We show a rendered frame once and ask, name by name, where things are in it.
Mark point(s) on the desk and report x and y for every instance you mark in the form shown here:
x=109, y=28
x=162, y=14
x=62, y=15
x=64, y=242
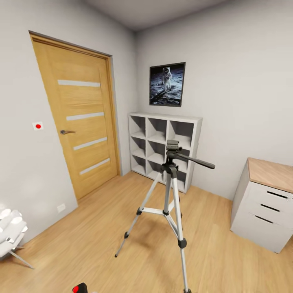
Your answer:
x=262, y=207

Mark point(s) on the wall socket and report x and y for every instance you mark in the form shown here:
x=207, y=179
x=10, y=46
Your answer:
x=61, y=208

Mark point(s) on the door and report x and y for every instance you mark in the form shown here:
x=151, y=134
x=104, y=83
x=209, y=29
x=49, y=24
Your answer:
x=79, y=86

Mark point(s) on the electric switch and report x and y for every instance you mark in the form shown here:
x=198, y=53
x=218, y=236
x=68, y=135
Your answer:
x=37, y=126

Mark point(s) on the painting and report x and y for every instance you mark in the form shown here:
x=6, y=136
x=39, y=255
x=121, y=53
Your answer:
x=166, y=84

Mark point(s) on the bookcase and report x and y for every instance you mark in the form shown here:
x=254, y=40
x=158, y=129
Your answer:
x=151, y=137

